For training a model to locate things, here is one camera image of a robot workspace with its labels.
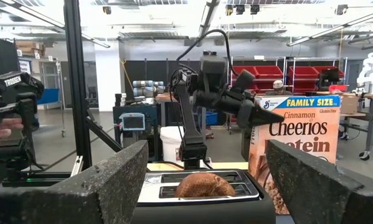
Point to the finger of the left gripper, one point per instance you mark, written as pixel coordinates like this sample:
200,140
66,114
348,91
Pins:
243,81
265,117

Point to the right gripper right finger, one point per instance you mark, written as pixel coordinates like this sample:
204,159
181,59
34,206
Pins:
314,193

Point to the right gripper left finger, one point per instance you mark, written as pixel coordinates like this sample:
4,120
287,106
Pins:
80,199

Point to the Cheerios cereal box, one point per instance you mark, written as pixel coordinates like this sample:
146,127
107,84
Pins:
304,124

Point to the brown bagel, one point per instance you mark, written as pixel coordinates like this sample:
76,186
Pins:
201,185

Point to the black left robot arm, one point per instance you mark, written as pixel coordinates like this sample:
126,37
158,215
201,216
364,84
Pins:
189,124

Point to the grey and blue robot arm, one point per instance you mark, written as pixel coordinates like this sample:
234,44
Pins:
147,88

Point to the blue bin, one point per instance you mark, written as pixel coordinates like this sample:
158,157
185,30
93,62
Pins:
211,119

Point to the red plastic bin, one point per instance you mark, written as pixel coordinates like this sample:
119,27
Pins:
268,71
303,74
338,88

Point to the person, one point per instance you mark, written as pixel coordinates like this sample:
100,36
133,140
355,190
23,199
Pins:
279,85

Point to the metal shelving rack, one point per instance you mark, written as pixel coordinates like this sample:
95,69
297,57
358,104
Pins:
293,77

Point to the white bucket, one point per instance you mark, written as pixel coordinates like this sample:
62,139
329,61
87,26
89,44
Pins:
170,143

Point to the black monitor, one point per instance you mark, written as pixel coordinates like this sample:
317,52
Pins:
329,77

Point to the dark blue equipment cart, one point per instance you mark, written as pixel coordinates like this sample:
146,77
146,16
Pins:
142,143

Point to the cardboard box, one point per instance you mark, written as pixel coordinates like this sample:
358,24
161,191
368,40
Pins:
349,105

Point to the small screen device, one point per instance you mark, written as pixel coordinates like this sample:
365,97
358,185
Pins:
132,122

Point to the person's hand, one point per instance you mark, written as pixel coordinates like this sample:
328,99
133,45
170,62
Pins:
2,130

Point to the blue object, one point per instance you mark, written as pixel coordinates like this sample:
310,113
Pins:
50,96

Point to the black and silver toaster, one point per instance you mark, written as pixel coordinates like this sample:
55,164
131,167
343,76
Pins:
205,214

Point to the white robot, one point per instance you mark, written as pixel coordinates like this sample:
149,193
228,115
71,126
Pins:
371,71

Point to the stacked cardboard boxes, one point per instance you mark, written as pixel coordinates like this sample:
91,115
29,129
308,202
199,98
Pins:
30,48

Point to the black panel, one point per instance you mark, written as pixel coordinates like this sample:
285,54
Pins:
2,56

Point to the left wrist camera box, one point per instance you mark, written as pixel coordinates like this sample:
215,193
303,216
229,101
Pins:
212,71

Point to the black partition wall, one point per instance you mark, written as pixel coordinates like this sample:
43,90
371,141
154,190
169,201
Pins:
155,70

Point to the black aluminium table frame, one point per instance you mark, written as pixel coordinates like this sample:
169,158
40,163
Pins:
77,93

